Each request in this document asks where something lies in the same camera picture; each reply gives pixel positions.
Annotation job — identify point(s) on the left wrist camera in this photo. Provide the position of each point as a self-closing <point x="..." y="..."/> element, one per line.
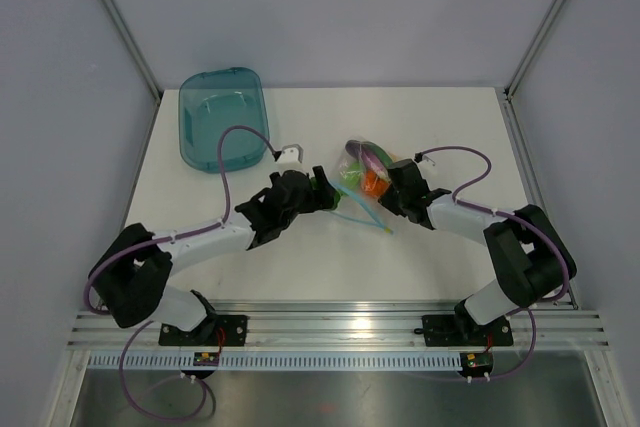
<point x="290" y="158"/>

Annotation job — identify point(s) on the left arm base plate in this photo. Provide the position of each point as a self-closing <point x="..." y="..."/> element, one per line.
<point x="231" y="330"/>

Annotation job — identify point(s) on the light green toy vegetable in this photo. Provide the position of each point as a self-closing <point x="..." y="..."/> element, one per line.
<point x="351" y="175"/>

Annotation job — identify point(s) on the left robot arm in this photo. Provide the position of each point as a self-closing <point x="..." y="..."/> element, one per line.
<point x="132" y="276"/>

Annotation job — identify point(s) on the right aluminium frame post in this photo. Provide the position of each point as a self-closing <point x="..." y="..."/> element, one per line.
<point x="534" y="47"/>

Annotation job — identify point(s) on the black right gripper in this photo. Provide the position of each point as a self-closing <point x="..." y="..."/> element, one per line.
<point x="388" y="202"/>

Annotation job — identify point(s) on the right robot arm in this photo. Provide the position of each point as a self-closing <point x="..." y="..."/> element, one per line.
<point x="529" y="259"/>

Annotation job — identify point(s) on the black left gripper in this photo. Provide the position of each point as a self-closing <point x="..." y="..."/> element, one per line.
<point x="320" y="198"/>

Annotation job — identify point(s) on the aluminium frame post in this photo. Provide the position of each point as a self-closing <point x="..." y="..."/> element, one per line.
<point x="534" y="47"/>
<point x="132" y="48"/>

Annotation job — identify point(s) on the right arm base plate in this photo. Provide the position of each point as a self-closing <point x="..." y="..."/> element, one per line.
<point x="441" y="330"/>

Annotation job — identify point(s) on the teal plastic bin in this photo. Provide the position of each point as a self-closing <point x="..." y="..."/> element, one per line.
<point x="211" y="102"/>

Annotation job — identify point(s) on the green toy bell pepper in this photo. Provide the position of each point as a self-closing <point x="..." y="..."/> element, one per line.
<point x="325" y="196"/>

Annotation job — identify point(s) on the purple toy eggplant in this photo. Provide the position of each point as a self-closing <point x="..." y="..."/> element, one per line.
<point x="371" y="155"/>

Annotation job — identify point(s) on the white slotted cable duct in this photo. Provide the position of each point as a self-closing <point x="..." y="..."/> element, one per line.
<point x="277" y="361"/>

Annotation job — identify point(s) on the aluminium mounting rail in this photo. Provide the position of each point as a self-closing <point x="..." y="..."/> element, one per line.
<point x="389" y="326"/>

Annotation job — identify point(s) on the orange toy pumpkin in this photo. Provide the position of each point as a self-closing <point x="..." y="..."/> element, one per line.
<point x="373" y="186"/>

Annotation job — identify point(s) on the clear zip top bag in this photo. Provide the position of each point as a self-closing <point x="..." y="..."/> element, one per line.
<point x="357" y="207"/>

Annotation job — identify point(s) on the left aluminium frame post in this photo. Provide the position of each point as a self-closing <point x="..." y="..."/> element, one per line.
<point x="132" y="48"/>

